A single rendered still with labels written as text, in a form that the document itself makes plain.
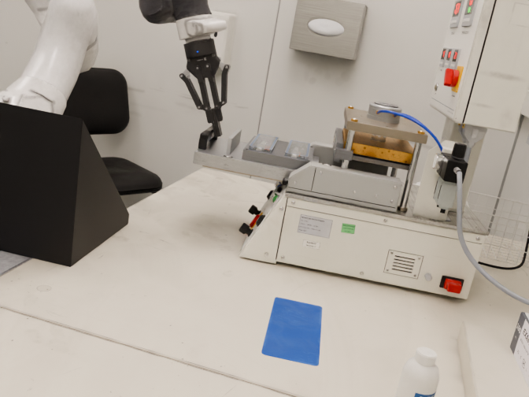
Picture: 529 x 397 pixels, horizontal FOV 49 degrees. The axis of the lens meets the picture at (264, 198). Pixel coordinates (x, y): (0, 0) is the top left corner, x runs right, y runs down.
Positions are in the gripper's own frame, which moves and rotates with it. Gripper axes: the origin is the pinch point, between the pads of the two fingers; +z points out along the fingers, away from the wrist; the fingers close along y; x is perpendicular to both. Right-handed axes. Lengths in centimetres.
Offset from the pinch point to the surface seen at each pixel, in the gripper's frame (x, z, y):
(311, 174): 17.0, 13.6, -22.2
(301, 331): 46, 36, -17
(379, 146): 10.6, 11.2, -38.3
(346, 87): -139, 9, -39
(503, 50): 18, -6, -65
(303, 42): -130, -15, -22
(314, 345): 50, 37, -19
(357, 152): 11.2, 11.5, -33.3
